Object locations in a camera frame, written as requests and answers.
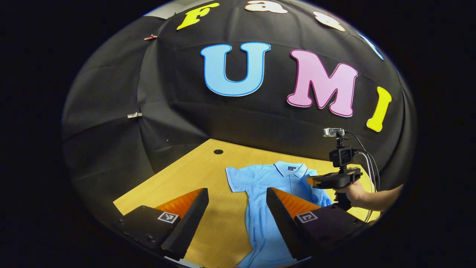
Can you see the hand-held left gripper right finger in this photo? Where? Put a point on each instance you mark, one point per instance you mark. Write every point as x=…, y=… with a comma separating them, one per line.
x=282, y=223

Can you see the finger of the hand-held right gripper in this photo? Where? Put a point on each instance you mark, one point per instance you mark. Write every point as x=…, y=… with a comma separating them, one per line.
x=313, y=181

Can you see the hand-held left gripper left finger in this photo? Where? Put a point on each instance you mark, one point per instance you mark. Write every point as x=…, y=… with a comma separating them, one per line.
x=189, y=223

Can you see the light blue T-shirt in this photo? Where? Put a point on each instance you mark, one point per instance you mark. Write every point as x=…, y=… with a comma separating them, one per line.
x=260, y=223

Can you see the black backdrop cloth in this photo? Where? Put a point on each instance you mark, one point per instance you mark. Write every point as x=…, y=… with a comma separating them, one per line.
x=186, y=111

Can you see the small silver clip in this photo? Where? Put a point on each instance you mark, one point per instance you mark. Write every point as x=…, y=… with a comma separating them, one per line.
x=134, y=115

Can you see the small copper clip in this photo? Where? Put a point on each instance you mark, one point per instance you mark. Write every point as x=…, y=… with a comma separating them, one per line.
x=150, y=37

